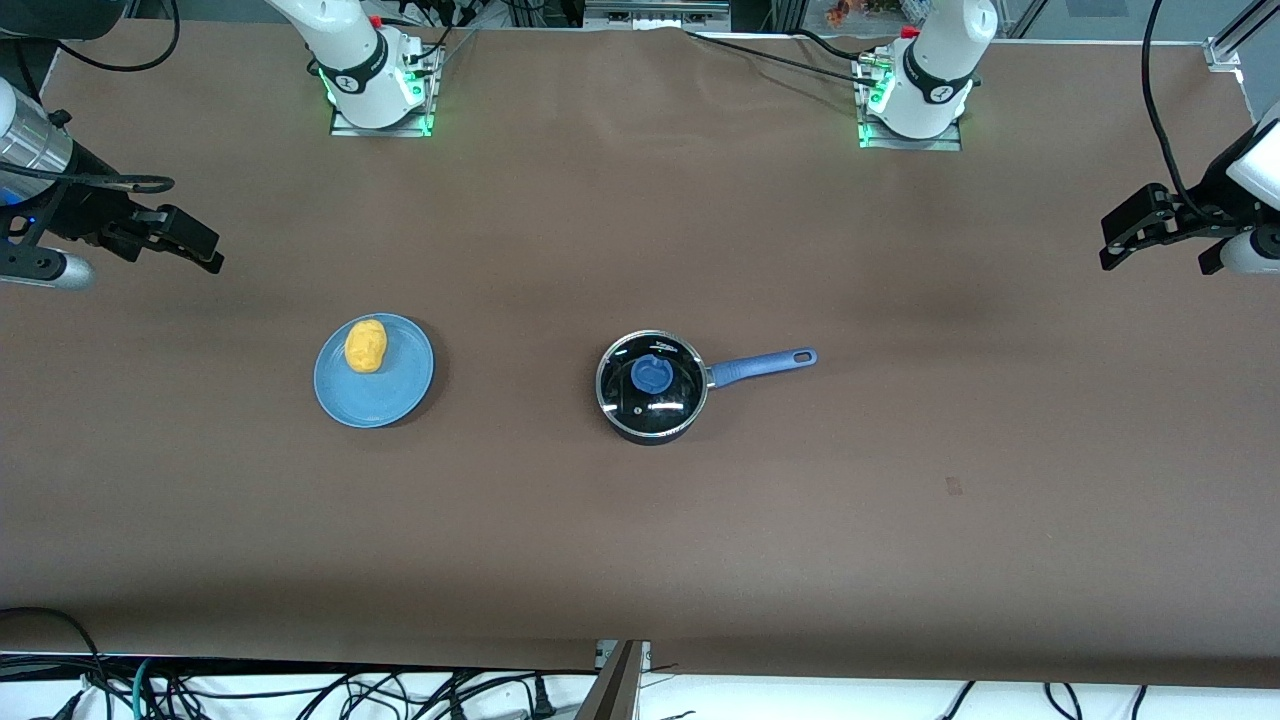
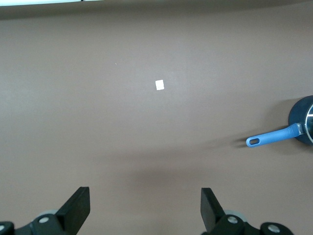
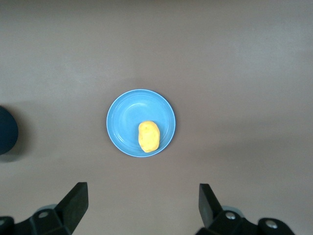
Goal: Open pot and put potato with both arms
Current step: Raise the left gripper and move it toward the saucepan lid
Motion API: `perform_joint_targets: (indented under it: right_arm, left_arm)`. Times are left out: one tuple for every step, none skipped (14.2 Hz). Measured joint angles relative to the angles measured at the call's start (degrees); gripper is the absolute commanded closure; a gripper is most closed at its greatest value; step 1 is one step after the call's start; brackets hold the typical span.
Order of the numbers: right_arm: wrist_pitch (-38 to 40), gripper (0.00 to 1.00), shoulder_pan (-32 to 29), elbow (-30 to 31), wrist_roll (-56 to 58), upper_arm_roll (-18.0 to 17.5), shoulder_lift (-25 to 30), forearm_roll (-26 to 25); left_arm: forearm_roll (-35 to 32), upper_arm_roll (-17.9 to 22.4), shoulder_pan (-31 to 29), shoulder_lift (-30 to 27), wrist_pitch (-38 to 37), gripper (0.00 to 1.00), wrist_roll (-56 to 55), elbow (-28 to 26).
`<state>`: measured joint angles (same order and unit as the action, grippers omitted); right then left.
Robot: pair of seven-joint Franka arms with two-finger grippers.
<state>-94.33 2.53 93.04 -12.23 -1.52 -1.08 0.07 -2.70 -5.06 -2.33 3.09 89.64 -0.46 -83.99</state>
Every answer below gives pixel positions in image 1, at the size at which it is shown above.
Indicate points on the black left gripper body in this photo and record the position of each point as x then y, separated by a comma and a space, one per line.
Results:
1203, 218

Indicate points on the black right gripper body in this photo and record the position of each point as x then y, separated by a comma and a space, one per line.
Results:
82, 209

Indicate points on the yellow potato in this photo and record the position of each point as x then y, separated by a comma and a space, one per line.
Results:
366, 345

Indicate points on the glass lid with blue knob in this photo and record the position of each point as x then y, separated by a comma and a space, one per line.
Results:
652, 375

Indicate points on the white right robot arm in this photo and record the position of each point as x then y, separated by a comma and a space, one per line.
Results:
345, 50

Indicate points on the blue round plate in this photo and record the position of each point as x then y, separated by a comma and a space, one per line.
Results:
385, 400

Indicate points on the orange colourful background object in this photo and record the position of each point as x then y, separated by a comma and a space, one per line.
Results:
845, 10

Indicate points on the grey power strip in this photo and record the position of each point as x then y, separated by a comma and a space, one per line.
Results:
655, 15

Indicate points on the brown table cover sheet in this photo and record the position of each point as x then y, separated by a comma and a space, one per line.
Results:
640, 550

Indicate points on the black power plug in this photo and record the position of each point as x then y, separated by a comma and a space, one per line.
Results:
541, 700

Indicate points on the aluminium frame profile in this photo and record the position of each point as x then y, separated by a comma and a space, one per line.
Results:
1225, 50

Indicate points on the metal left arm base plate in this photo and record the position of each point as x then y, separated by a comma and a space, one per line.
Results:
945, 143

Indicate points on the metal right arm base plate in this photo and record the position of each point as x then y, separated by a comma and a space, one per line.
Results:
400, 131

